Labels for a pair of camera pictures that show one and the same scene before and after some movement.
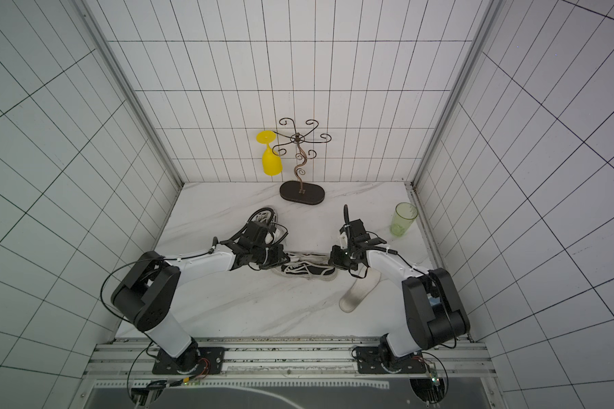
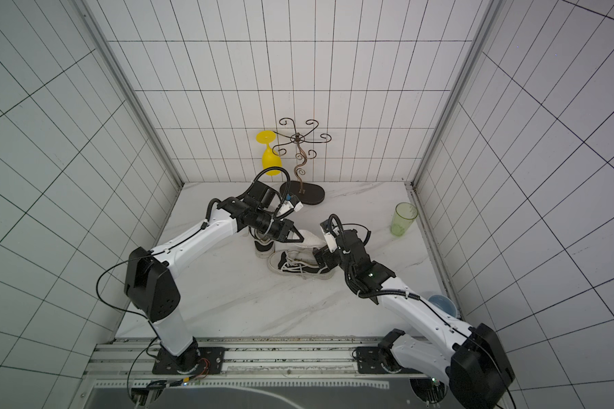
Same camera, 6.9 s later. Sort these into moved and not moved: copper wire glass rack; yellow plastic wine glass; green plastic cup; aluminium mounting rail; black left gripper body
Moved: black left gripper body
Not moved: copper wire glass rack; yellow plastic wine glass; green plastic cup; aluminium mounting rail
